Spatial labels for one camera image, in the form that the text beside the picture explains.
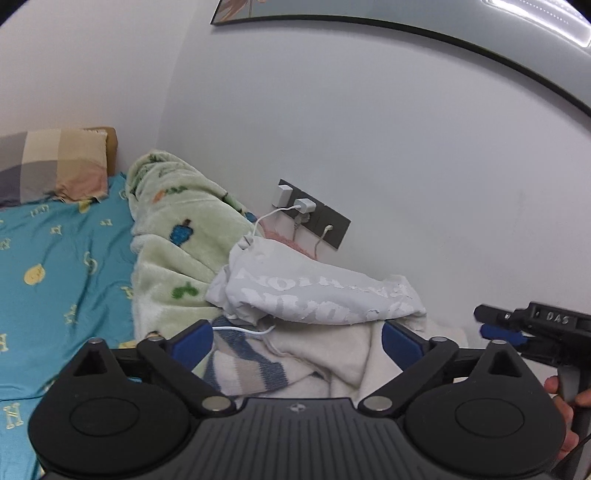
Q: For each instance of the teal printed bed sheet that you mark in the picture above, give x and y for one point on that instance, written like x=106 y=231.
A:
x=60 y=277

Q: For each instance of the person's right hand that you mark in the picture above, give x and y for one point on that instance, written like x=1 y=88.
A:
x=579 y=415

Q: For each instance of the cream blanket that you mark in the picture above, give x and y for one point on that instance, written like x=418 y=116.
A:
x=341 y=355

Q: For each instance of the grey wall socket panel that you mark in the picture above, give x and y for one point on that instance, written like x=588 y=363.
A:
x=323 y=217

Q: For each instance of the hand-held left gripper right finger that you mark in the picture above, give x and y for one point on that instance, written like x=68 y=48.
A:
x=401 y=344

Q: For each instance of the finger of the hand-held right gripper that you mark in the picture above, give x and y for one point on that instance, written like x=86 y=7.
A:
x=501 y=333
x=491 y=314

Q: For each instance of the white charger plug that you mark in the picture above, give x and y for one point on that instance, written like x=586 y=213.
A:
x=305 y=206
x=282 y=196

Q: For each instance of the checked pillow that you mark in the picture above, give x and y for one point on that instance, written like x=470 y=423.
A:
x=51 y=161

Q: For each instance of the striped blanket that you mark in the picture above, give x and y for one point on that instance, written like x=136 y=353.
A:
x=258 y=369

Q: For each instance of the white shirt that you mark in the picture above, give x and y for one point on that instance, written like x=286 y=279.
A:
x=300 y=286

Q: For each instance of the brown pillow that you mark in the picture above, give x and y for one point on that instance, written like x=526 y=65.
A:
x=111 y=147

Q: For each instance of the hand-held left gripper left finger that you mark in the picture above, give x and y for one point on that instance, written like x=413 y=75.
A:
x=194 y=344

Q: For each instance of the black framed wall picture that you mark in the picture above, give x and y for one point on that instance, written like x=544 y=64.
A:
x=369 y=9

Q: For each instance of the green printed fleece blanket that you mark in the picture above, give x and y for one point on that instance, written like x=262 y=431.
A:
x=184 y=258

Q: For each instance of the pink cloth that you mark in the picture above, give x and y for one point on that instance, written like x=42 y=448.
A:
x=286 y=240

